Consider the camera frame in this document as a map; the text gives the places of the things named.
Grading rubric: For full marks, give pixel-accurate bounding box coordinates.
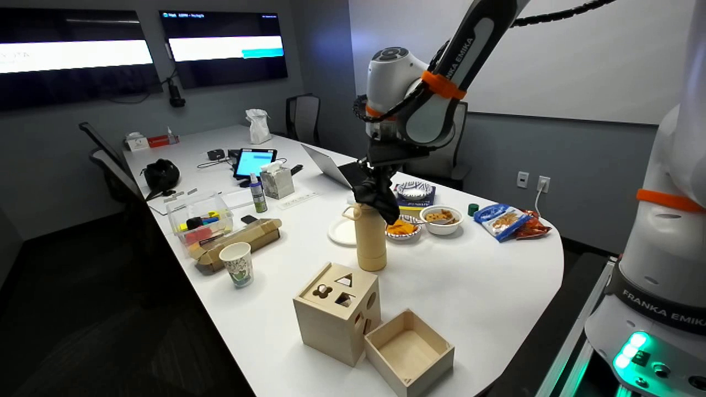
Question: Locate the open wooden box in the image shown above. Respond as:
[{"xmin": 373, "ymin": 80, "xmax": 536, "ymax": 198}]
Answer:
[{"xmin": 362, "ymin": 306, "xmax": 456, "ymax": 397}]

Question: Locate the robot mounting stand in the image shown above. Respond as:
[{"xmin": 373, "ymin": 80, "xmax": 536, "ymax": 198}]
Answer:
[{"xmin": 534, "ymin": 254, "xmax": 623, "ymax": 397}]

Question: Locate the black bag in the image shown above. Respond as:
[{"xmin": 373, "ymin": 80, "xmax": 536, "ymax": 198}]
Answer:
[{"xmin": 141, "ymin": 157, "xmax": 182, "ymax": 201}]

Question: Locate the black conference camera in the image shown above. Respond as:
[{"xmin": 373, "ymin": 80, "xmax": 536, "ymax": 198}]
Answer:
[{"xmin": 162, "ymin": 72, "xmax": 188, "ymax": 109}]

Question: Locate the blue artificial intelligence book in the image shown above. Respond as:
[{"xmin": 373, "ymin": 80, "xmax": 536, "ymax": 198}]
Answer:
[{"xmin": 391, "ymin": 183, "xmax": 438, "ymax": 216}]

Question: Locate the small green-labelled bottle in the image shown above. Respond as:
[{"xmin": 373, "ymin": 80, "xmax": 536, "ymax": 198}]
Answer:
[{"xmin": 249, "ymin": 175, "xmax": 269, "ymax": 216}]

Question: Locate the clear plastic marker container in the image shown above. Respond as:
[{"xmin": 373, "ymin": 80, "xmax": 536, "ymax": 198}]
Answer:
[{"xmin": 164, "ymin": 191, "xmax": 235, "ymax": 249}]

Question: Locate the wooden shape sorter box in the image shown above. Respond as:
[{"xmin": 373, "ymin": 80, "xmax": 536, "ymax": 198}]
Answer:
[{"xmin": 290, "ymin": 263, "xmax": 383, "ymax": 367}]

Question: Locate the white plastic bag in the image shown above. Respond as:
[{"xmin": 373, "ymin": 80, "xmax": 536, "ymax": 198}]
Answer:
[{"xmin": 243, "ymin": 105, "xmax": 273, "ymax": 148}]

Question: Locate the red snack bag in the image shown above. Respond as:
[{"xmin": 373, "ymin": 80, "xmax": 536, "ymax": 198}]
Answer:
[{"xmin": 512, "ymin": 209, "xmax": 553, "ymax": 242}]

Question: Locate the white power cable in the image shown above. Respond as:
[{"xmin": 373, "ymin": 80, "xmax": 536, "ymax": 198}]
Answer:
[{"xmin": 530, "ymin": 183, "xmax": 552, "ymax": 223}]

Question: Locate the patterned paper cup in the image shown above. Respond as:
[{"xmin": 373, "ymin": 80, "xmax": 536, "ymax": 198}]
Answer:
[{"xmin": 219, "ymin": 241, "xmax": 255, "ymax": 288}]

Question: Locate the small white box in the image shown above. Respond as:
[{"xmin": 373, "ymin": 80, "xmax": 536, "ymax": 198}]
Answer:
[{"xmin": 123, "ymin": 129, "xmax": 151, "ymax": 154}]

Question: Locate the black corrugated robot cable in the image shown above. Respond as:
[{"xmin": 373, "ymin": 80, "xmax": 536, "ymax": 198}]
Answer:
[{"xmin": 510, "ymin": 0, "xmax": 617, "ymax": 29}]

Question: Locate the wall monitor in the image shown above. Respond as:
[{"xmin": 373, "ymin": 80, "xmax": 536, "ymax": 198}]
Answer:
[
  {"xmin": 159, "ymin": 8, "xmax": 290, "ymax": 89},
  {"xmin": 0, "ymin": 6, "xmax": 160, "ymax": 114}
]

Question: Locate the white paper plate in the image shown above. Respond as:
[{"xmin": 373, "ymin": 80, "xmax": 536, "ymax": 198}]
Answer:
[{"xmin": 327, "ymin": 216, "xmax": 359, "ymax": 249}]

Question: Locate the patterned bowl with orange chips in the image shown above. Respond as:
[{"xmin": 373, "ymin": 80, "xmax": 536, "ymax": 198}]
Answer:
[{"xmin": 383, "ymin": 213, "xmax": 426, "ymax": 244}]

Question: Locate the white bowl with crackers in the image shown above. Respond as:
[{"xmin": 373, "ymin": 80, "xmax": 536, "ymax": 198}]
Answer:
[{"xmin": 417, "ymin": 202, "xmax": 466, "ymax": 238}]

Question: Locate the black laptop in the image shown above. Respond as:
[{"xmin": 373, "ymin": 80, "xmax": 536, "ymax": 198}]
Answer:
[{"xmin": 300, "ymin": 140, "xmax": 356, "ymax": 191}]

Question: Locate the beige bottle with handle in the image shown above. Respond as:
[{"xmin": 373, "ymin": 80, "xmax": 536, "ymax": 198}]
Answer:
[{"xmin": 350, "ymin": 201, "xmax": 391, "ymax": 275}]

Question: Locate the blue snack bag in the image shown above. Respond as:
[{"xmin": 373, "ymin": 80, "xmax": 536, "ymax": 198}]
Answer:
[{"xmin": 472, "ymin": 201, "xmax": 531, "ymax": 244}]

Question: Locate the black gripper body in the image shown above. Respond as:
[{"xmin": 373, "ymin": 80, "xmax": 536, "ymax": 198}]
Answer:
[{"xmin": 362, "ymin": 138, "xmax": 430, "ymax": 183}]

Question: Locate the white carton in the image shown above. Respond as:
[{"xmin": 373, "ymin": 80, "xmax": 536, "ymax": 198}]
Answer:
[{"xmin": 257, "ymin": 161, "xmax": 298, "ymax": 201}]

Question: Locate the brown cardboard package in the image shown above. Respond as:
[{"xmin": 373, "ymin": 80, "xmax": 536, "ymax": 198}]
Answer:
[{"xmin": 192, "ymin": 216, "xmax": 284, "ymax": 275}]

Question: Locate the tablet with lit screen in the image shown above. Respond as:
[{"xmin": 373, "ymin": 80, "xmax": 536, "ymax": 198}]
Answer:
[{"xmin": 231, "ymin": 145, "xmax": 280, "ymax": 183}]

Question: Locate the grey mesh office chair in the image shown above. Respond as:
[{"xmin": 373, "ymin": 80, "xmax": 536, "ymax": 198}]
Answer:
[
  {"xmin": 399, "ymin": 99, "xmax": 470, "ymax": 189},
  {"xmin": 281, "ymin": 93, "xmax": 324, "ymax": 145}
]

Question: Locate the white whiteboard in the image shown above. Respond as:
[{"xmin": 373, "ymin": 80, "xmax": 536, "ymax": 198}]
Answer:
[{"xmin": 345, "ymin": 0, "xmax": 697, "ymax": 128}]

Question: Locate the empty blue patterned paper bowl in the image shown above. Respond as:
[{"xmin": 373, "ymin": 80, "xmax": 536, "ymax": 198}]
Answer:
[{"xmin": 395, "ymin": 179, "xmax": 437, "ymax": 204}]

